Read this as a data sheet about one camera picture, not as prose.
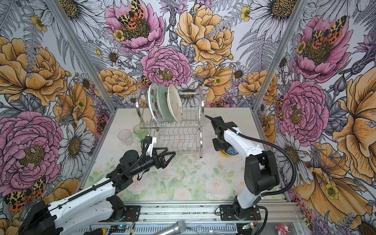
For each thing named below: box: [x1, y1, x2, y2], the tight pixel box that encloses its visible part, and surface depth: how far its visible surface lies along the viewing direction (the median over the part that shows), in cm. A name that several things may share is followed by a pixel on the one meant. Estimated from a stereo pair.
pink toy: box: [275, 224, 291, 235], surface depth 68 cm
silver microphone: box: [152, 220, 187, 235], surface depth 69 cm
